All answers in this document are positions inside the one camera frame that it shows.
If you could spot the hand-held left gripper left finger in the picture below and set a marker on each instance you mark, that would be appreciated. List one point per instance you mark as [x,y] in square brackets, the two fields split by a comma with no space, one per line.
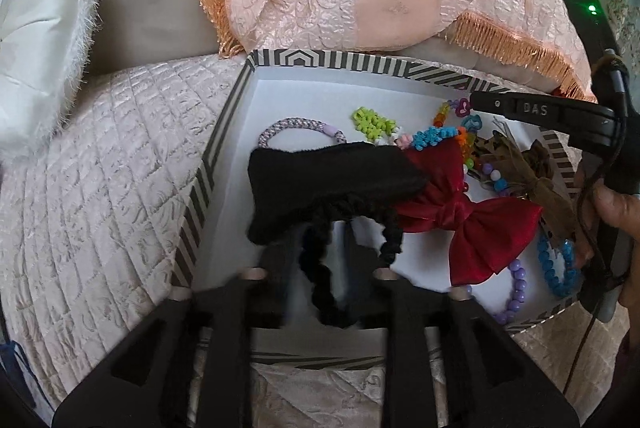
[280,288]

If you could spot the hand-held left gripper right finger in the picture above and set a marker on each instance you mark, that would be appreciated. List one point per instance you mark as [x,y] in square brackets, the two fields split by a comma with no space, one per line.
[365,288]

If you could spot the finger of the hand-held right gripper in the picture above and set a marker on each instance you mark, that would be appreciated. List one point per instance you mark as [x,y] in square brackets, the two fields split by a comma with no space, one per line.
[540,116]

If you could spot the dark brown flower hair clip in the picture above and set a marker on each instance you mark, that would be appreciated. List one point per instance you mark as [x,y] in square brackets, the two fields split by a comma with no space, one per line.
[540,156]

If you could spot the black scrunchie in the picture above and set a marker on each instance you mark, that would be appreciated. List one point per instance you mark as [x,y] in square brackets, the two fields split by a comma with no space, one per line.
[325,298]

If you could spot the tan ribbon bow hair clip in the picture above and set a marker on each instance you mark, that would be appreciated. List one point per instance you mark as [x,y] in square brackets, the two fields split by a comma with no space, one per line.
[545,198]

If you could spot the striped cardboard box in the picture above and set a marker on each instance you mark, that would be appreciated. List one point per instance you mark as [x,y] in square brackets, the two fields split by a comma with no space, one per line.
[235,218]

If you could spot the black fabric headband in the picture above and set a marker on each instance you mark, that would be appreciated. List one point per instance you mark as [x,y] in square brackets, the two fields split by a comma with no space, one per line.
[325,183]

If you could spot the red velvet bow hair clip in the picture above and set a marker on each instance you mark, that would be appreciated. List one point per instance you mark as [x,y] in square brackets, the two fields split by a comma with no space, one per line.
[475,233]

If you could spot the person's right forearm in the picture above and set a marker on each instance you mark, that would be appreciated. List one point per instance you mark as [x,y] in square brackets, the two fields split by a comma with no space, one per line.
[629,373]

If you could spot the person's right hand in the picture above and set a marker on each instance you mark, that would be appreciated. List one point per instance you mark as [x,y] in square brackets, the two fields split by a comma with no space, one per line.
[617,205]

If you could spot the white round satin pillow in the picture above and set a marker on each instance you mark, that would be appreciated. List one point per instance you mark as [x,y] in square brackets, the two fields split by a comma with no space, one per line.
[40,48]

